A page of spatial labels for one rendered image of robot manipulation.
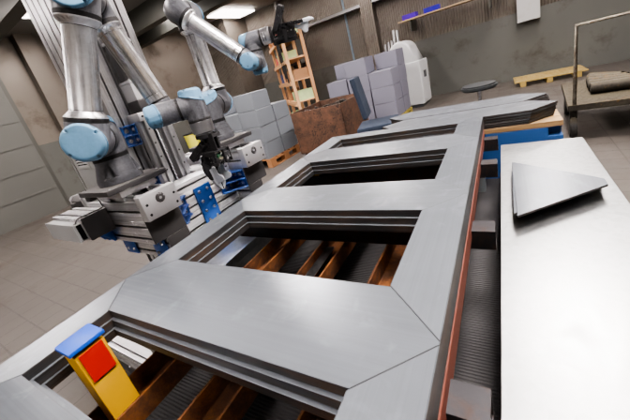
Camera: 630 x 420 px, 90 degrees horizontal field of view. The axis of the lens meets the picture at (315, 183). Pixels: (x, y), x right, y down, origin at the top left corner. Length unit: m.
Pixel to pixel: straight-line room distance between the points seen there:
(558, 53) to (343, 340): 7.93
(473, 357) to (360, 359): 0.45
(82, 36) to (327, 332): 1.02
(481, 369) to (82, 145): 1.18
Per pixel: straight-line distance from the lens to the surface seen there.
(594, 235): 0.90
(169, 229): 1.25
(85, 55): 1.17
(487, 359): 0.87
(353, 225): 0.82
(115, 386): 0.80
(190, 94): 1.13
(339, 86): 6.10
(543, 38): 8.16
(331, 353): 0.48
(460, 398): 0.54
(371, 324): 0.50
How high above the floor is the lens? 1.22
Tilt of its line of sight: 19 degrees down
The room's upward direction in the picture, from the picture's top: 16 degrees counter-clockwise
